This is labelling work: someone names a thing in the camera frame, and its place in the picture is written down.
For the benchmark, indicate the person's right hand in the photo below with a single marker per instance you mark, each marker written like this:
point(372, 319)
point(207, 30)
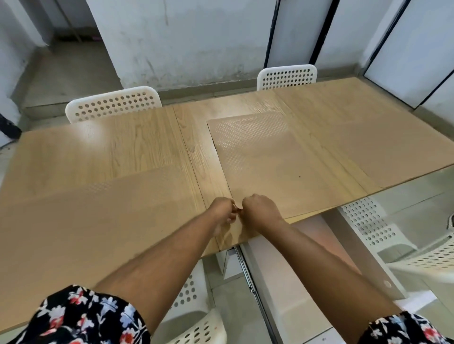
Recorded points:
point(261, 212)

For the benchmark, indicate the person's left hand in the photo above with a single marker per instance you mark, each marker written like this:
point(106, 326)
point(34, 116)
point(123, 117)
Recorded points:
point(220, 212)

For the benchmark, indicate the person's left fingers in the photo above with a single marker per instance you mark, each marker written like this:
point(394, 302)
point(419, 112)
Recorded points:
point(231, 212)

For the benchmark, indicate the person's right fingers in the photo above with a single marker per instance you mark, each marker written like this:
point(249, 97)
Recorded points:
point(245, 211)

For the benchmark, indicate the person's left forearm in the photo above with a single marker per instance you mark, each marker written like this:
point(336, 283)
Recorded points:
point(166, 269)

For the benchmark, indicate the person's right forearm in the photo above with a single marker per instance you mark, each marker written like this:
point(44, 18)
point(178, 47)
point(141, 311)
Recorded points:
point(319, 269)

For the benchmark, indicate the clear textured table mat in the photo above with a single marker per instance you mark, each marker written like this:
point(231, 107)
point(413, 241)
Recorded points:
point(99, 209)
point(276, 166)

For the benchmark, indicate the white perforated plastic chair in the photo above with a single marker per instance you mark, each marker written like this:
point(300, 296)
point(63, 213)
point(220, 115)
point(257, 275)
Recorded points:
point(113, 102)
point(286, 77)
point(193, 319)
point(372, 223)
point(429, 260)

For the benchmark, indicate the white table leg panel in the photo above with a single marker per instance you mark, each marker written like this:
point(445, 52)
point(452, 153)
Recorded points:
point(358, 255)

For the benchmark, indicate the floral black left sleeve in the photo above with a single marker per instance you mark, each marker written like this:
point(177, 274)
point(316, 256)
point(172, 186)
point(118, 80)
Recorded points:
point(78, 319)

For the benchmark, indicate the floral black sleeve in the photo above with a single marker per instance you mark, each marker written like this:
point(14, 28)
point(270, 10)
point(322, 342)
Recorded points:
point(78, 319)
point(404, 329)

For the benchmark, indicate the black-framed white panel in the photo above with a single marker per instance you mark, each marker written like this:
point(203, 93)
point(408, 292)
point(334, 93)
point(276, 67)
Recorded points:
point(408, 49)
point(301, 32)

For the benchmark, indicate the floral black right sleeve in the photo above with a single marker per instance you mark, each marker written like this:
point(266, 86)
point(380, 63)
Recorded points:
point(404, 329)

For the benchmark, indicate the metal table extension rail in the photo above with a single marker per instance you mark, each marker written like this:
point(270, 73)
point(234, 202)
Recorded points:
point(253, 287)

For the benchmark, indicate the black object by wall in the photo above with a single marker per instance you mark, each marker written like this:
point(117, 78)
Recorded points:
point(9, 127)

